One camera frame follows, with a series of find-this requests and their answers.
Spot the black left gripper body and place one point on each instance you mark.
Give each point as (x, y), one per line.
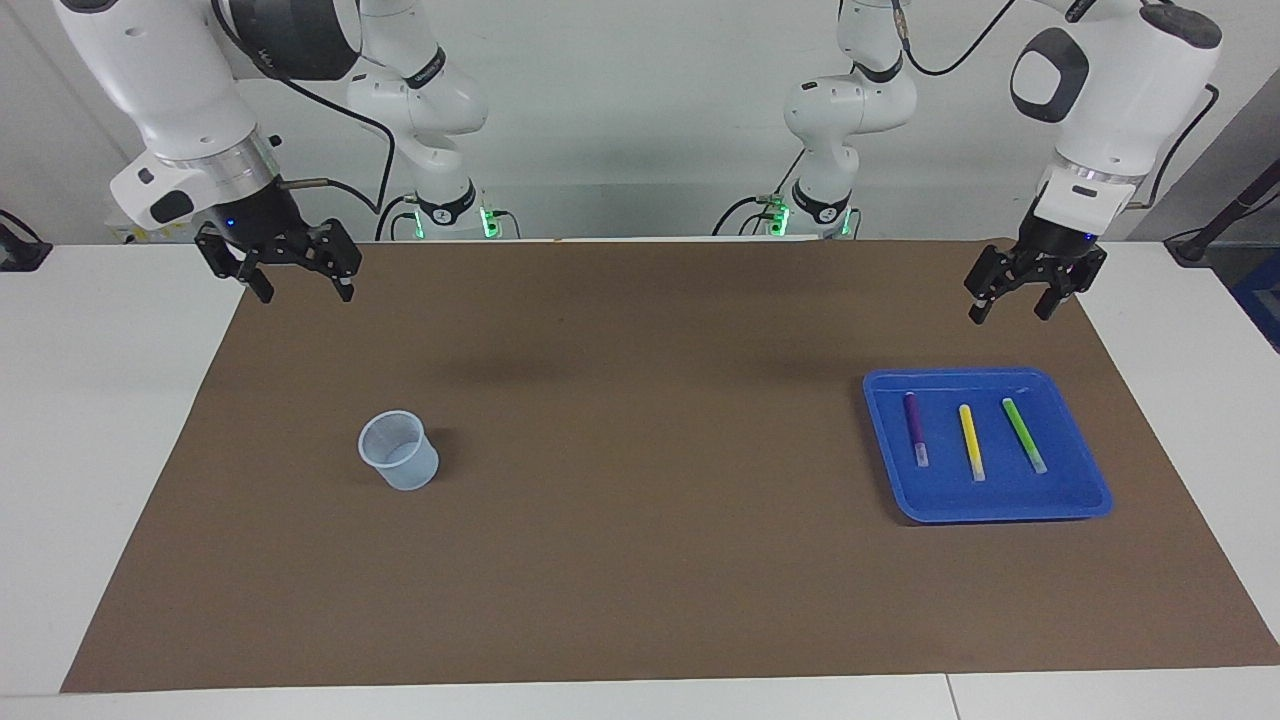
(1055, 248)

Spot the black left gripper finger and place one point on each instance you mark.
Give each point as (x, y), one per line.
(1070, 285)
(990, 285)

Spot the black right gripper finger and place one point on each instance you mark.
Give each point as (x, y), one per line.
(250, 275)
(340, 260)

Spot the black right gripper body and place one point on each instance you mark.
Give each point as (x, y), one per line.
(265, 222)

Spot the green pen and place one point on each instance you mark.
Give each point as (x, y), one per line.
(1022, 432)

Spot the yellow pen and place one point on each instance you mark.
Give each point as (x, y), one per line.
(969, 440)

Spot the purple pen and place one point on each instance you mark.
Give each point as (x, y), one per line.
(915, 425)

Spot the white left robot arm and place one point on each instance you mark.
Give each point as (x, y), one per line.
(1110, 100)

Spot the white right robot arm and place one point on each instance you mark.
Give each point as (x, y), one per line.
(160, 80)

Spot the black stand leg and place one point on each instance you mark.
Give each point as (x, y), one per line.
(1225, 218)

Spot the blue box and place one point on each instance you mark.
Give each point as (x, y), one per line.
(1262, 300)

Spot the blue plastic tray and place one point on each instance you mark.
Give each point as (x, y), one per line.
(990, 495)

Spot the translucent plastic cup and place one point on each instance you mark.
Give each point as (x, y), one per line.
(402, 462)

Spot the black table clamp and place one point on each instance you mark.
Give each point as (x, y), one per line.
(20, 250)

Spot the brown table mat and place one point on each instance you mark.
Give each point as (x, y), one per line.
(620, 560)

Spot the white wall socket box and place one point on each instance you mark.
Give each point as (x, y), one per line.
(135, 236)

